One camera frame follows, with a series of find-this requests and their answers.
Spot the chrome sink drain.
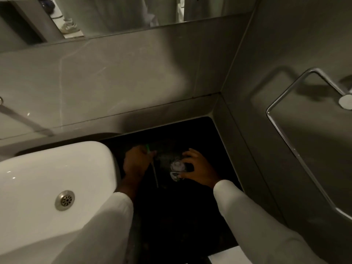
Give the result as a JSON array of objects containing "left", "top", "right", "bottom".
[{"left": 54, "top": 190, "right": 75, "bottom": 211}]

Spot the person's left forearm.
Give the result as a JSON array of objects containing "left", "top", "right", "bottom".
[{"left": 52, "top": 176, "right": 138, "bottom": 264}]

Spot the wall mirror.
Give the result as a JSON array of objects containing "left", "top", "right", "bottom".
[{"left": 0, "top": 0, "right": 259, "bottom": 53}]

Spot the green and white toothbrush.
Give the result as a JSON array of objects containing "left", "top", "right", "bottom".
[{"left": 145, "top": 144, "right": 160, "bottom": 188}]

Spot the chrome towel holder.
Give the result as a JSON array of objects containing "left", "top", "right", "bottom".
[{"left": 266, "top": 68, "right": 352, "bottom": 222}]

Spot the clear glass cup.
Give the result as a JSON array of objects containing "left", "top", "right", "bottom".
[{"left": 170, "top": 159, "right": 195, "bottom": 182}]

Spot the person's left hand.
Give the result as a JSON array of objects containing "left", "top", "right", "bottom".
[{"left": 123, "top": 146, "right": 157, "bottom": 186}]

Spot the person's right hand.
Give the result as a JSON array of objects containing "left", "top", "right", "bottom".
[{"left": 179, "top": 148, "right": 221, "bottom": 189}]

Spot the white ceramic sink basin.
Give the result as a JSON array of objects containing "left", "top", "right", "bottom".
[{"left": 0, "top": 141, "right": 121, "bottom": 264}]

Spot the person's right forearm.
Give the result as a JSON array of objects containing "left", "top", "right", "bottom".
[{"left": 213, "top": 180, "right": 328, "bottom": 264}]

